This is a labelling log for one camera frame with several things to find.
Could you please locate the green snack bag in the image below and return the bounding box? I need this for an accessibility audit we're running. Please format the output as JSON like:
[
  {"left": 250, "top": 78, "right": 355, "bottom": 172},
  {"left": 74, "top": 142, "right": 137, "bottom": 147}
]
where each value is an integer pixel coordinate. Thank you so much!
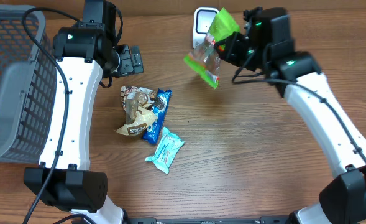
[{"left": 184, "top": 8, "right": 240, "bottom": 89}]

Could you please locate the brown white pastry wrapper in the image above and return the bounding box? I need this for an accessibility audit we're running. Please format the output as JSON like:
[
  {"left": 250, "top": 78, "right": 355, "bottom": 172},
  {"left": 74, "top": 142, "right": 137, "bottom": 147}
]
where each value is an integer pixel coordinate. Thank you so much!
[{"left": 116, "top": 86, "right": 157, "bottom": 136}]

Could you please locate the blue Oreo cookie pack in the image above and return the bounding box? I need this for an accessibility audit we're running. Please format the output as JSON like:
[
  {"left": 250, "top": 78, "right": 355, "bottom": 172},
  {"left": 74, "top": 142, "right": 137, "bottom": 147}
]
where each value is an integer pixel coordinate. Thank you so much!
[{"left": 142, "top": 89, "right": 172, "bottom": 145}]

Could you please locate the teal wet wipes pack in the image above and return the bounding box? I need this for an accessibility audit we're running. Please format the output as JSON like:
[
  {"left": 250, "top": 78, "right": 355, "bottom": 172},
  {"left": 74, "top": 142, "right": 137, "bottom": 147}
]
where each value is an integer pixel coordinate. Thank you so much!
[{"left": 145, "top": 127, "right": 185, "bottom": 174}]

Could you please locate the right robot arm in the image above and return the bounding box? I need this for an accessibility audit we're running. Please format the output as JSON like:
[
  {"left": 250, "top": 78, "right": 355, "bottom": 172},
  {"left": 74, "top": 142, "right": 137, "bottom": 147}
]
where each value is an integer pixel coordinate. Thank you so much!
[{"left": 213, "top": 7, "right": 366, "bottom": 223}]

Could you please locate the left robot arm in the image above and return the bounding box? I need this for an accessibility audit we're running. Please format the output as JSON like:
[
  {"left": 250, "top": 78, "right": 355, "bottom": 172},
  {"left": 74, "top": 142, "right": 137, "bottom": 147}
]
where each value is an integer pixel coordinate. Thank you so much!
[{"left": 24, "top": 1, "right": 144, "bottom": 224}]

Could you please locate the white barcode scanner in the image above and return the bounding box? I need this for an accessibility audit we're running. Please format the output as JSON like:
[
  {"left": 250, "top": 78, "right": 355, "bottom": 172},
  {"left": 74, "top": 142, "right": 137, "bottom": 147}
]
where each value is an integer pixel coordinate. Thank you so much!
[{"left": 192, "top": 7, "right": 219, "bottom": 48}]

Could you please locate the grey plastic mesh basket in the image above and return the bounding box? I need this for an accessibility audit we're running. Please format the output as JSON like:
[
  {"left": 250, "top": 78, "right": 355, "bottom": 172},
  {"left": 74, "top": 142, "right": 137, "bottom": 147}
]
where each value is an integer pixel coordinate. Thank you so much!
[{"left": 0, "top": 4, "right": 57, "bottom": 164}]

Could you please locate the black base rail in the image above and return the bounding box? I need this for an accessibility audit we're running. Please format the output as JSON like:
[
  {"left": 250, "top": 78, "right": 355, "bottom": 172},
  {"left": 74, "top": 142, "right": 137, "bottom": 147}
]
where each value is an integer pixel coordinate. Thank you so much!
[{"left": 122, "top": 215, "right": 290, "bottom": 224}]

